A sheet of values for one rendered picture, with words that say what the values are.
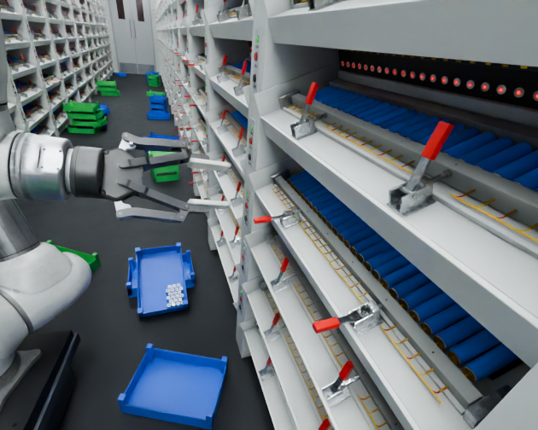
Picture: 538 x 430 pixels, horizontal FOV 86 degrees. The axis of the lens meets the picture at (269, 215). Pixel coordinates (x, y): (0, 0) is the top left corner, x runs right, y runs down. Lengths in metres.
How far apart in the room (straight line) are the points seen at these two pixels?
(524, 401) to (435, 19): 0.30
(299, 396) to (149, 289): 0.89
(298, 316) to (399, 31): 0.54
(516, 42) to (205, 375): 1.18
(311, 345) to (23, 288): 0.75
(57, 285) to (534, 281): 1.00
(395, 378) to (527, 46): 0.34
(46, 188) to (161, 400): 0.89
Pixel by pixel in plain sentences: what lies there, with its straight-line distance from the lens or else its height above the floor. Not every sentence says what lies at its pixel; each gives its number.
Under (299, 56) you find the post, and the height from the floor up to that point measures 1.05.
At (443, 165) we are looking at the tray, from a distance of 0.37.
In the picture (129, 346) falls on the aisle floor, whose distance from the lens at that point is 1.35.
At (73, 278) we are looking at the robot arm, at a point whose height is 0.42.
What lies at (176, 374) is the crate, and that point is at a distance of 1.25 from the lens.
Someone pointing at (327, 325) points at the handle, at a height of 0.76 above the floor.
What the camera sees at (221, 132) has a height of 0.74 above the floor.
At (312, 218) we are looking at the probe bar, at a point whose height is 0.78.
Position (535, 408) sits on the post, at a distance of 0.30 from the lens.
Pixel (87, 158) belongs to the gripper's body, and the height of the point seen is 0.91.
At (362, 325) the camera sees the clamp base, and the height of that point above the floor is 0.75.
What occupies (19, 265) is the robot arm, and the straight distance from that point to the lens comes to 1.00.
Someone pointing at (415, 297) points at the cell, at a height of 0.79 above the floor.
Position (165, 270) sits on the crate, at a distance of 1.48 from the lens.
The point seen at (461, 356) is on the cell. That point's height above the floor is 0.78.
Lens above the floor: 1.06
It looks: 30 degrees down
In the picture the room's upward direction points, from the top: 6 degrees clockwise
